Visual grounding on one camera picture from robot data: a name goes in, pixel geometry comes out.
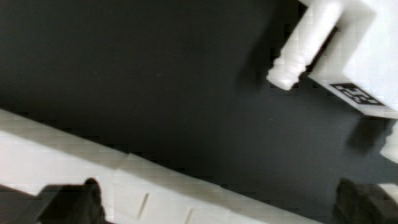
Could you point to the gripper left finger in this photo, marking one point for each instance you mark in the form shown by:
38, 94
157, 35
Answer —
68, 204

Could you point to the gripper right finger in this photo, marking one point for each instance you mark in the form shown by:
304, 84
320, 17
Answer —
366, 203

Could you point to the white chair seat block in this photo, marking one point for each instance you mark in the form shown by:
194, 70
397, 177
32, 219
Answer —
342, 49

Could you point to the white front fence bar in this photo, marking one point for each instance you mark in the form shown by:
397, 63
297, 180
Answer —
151, 195

